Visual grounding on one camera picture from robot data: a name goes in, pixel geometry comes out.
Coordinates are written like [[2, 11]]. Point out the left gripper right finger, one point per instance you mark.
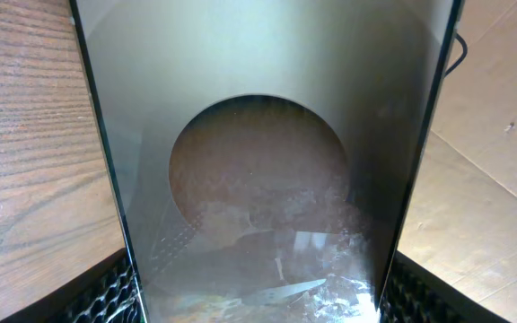
[[412, 294]]

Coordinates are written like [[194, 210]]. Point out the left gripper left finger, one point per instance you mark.
[[105, 293]]

